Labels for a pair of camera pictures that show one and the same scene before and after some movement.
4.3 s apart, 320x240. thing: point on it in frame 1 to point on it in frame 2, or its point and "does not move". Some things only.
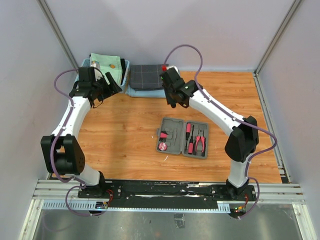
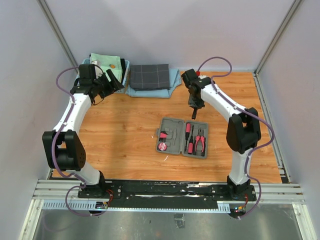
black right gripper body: (164, 87) to (194, 102)
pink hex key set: (163, 135) does not move
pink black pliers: (200, 136) does not move
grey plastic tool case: (176, 136) does not move
